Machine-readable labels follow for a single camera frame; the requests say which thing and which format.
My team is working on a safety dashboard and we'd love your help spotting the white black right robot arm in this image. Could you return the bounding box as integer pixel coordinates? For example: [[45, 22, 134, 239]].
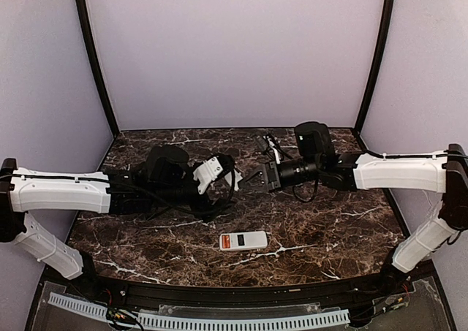
[[238, 122, 467, 274]]

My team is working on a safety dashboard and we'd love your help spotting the black left frame post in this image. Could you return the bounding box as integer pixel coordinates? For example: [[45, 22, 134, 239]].
[[75, 0, 120, 139]]

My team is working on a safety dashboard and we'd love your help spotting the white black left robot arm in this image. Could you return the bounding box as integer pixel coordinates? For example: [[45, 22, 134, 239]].
[[1, 145, 239, 280]]

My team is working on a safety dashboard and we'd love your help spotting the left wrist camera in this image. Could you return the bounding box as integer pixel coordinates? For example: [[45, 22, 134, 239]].
[[193, 154, 235, 194]]

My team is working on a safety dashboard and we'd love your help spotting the white slotted cable duct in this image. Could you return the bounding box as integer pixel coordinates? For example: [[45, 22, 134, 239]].
[[48, 292, 350, 330]]

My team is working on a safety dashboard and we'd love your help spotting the white battery cover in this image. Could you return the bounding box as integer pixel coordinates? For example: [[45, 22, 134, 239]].
[[227, 168, 243, 191]]

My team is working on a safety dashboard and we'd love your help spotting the black frame post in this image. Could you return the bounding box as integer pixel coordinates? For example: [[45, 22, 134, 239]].
[[354, 0, 395, 134], [75, 0, 120, 139]]

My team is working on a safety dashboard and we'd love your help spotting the white red remote control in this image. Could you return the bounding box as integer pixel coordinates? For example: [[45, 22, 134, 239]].
[[219, 231, 268, 251]]

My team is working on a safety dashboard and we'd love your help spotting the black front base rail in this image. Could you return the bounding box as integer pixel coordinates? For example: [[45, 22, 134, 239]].
[[65, 261, 436, 312]]

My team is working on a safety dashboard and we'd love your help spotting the black right frame post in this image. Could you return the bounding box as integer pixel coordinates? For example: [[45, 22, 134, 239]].
[[354, 0, 395, 134]]

